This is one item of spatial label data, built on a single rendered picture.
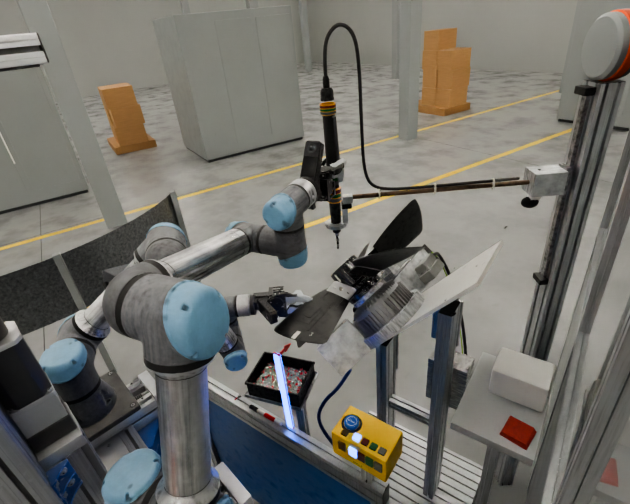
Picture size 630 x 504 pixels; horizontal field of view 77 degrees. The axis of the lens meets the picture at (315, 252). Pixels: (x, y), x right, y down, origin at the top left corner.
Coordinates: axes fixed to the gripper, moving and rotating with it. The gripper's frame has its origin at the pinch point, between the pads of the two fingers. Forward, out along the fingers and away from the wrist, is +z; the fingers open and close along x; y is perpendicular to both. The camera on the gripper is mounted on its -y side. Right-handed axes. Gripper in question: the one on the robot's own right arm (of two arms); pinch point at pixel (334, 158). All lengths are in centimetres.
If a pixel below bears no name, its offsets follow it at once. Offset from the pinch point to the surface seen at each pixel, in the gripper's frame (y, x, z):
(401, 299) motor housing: 49, 20, 3
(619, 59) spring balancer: -20, 66, 22
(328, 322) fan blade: 47, 2, -18
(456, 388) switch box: 91, 40, 10
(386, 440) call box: 58, 28, -43
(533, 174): 9, 53, 21
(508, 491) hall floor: 165, 68, 23
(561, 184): 12, 60, 23
